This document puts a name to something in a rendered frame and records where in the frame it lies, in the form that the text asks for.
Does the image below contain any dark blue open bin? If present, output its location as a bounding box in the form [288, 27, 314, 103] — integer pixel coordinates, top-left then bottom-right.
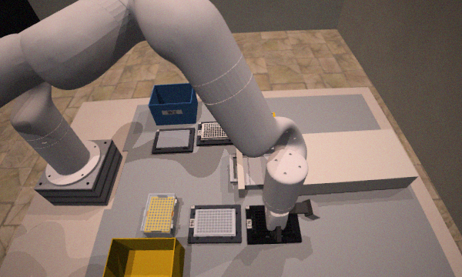
[148, 83, 198, 125]

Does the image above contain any yellow bin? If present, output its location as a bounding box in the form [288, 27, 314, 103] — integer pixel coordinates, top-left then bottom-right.
[102, 238, 185, 277]

